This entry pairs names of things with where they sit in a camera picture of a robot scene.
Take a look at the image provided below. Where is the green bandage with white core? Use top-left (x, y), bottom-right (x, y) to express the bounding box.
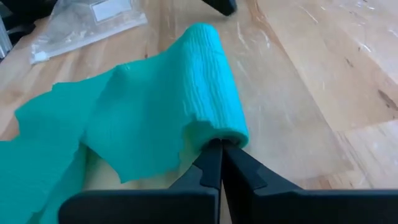
top-left (0, 22), bottom-right (250, 224)

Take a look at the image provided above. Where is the silver aluminium extrusion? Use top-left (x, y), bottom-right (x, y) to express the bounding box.
top-left (0, 15), bottom-right (14, 60)

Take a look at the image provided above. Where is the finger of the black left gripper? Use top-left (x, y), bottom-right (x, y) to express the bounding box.
top-left (201, 0), bottom-right (238, 17)

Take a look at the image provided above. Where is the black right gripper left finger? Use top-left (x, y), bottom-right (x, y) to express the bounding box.
top-left (58, 139), bottom-right (223, 224)

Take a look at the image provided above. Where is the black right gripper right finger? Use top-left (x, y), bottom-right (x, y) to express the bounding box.
top-left (221, 139), bottom-right (398, 224)

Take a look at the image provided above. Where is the clear zip bag white label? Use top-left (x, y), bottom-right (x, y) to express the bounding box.
top-left (30, 0), bottom-right (149, 65)

